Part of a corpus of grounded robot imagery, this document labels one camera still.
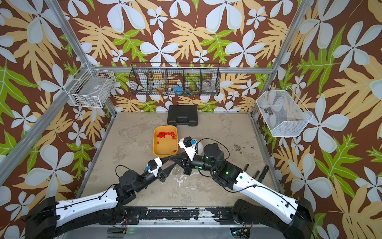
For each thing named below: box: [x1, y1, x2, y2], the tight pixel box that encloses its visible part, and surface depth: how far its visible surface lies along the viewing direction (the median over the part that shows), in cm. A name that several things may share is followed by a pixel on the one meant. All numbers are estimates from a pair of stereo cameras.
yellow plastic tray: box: [152, 125, 179, 158], surface depth 106 cm
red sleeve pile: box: [157, 131, 177, 140], surface depth 109 cm
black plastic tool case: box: [167, 104, 198, 127], surface depth 117 cm
